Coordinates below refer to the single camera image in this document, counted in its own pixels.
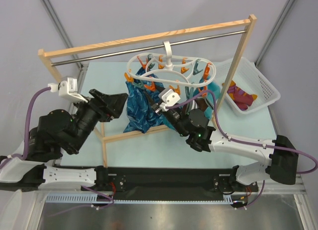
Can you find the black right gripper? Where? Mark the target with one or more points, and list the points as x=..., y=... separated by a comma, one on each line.
x=161, y=110

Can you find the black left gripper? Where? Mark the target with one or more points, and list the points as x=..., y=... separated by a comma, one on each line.
x=109, y=107

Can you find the brown grey sock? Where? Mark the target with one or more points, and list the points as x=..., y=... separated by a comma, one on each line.
x=202, y=103

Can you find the white round clip hanger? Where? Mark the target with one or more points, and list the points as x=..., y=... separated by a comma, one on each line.
x=170, y=69

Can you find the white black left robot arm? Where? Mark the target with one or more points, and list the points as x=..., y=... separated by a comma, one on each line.
x=57, y=133

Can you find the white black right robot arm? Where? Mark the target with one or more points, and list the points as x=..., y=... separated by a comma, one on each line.
x=274, y=159

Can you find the socks pile in basket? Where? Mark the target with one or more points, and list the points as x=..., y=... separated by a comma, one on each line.
x=242, y=99

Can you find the dark blue patterned cloth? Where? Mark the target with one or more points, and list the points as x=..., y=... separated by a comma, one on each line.
x=141, y=116

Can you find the teal plain cloth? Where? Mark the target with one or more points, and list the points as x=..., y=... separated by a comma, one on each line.
x=215, y=89

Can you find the steel hanging rod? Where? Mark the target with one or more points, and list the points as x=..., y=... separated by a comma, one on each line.
x=90, y=58

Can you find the white perforated plastic basket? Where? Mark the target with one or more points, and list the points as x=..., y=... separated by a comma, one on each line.
x=251, y=81

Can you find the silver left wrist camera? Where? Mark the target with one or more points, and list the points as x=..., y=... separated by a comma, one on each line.
x=68, y=89

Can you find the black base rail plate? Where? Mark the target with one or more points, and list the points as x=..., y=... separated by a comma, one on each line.
x=172, y=184

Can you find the wooden clothes rack frame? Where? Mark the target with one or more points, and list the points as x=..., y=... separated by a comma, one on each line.
x=248, y=25

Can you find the aluminium table frame rail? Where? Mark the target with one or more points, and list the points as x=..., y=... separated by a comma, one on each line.
x=270, y=187

